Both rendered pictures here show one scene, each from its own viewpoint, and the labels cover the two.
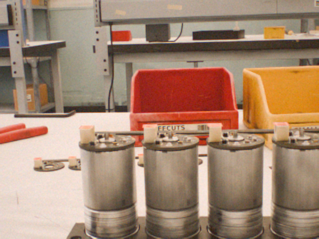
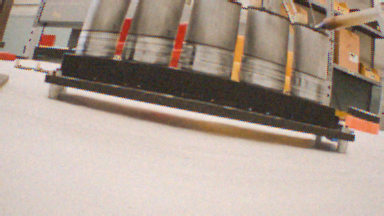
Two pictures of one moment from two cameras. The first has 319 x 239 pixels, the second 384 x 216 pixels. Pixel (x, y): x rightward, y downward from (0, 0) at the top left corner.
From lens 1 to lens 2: 16 cm
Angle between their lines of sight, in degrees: 16
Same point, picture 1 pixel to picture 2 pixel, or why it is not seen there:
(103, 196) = (103, 18)
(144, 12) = (76, 16)
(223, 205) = (201, 39)
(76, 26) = (13, 32)
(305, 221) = (269, 71)
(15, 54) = not seen: outside the picture
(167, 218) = (146, 42)
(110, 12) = (48, 14)
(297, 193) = (265, 45)
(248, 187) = (226, 29)
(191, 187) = (174, 21)
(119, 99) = not seen: hidden behind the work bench
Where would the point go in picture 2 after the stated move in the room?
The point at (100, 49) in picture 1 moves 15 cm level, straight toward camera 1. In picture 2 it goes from (29, 49) to (29, 50)
